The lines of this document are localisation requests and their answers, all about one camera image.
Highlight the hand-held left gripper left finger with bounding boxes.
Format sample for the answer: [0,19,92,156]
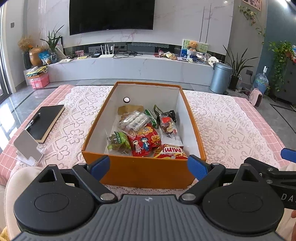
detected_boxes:
[35,155,118,202]

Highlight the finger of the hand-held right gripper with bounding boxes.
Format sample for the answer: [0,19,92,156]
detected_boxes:
[245,158,287,178]
[280,148,296,163]

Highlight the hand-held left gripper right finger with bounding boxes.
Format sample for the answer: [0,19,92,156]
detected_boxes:
[179,155,264,202]

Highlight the clear green bean packet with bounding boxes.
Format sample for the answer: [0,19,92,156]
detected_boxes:
[107,131,132,154]

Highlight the red yellow striped snack bag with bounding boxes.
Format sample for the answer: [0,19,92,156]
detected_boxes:
[153,144,188,160]

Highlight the orange cardboard box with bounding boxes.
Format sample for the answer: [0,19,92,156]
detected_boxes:
[82,81,207,189]

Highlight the red snack packet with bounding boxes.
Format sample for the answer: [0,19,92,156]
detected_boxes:
[128,123,162,157]

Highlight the peanut packet with gold header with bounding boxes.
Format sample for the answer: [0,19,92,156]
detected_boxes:
[117,105,150,136]

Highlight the green label snack packet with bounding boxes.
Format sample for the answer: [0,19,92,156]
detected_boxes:
[144,108,159,129]

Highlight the white lace tablecloth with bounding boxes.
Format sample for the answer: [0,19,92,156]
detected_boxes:
[39,85,287,197]

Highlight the pink checked cloth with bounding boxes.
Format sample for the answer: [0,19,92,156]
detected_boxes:
[0,84,296,186]

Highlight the pink heater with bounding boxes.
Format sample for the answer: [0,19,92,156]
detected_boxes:
[249,88,264,107]

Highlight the black notebook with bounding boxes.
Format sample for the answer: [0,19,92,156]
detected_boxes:
[25,104,65,143]

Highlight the dark grey cabinet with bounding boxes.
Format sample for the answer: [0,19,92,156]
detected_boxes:
[270,57,296,105]

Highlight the blue water jug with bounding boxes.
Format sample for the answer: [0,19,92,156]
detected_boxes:
[254,65,269,94]

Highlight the white phone stand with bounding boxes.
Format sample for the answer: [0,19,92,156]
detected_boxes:
[13,130,45,166]

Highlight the black pen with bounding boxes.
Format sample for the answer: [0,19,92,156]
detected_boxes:
[25,113,41,130]

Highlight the potted plant in black pot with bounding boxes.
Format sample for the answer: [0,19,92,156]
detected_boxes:
[223,44,258,91]

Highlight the grey blue trash can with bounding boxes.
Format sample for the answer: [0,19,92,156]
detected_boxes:
[209,62,232,94]

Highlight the trailing green pothos plant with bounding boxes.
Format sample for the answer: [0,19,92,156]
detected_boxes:
[268,40,295,92]

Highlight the pink storage box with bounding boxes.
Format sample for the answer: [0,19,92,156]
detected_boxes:
[30,74,49,89]

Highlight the white marble tv console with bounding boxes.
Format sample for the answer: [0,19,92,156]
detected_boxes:
[47,54,214,86]

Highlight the white router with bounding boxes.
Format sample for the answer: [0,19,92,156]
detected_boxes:
[99,43,115,58]

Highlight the stack of papers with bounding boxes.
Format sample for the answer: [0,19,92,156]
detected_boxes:
[26,66,48,78]

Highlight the pile of snack packets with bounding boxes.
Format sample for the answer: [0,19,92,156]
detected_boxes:
[154,49,177,60]

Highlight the green white picture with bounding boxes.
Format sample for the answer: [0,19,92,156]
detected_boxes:
[181,39,208,56]

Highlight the bronze vase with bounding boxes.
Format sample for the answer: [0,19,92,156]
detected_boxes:
[29,46,44,66]

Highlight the green plant in glass vase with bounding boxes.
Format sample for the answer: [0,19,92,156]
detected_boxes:
[40,24,65,63]

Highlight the dried flowers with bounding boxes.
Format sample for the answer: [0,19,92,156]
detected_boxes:
[18,35,34,51]

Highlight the hanging vine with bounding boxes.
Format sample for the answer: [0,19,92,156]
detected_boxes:
[238,5,266,44]

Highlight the black flat television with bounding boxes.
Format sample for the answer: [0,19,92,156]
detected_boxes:
[69,0,155,36]

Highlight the pink wall picture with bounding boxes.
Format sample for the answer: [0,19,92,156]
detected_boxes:
[242,0,262,11]

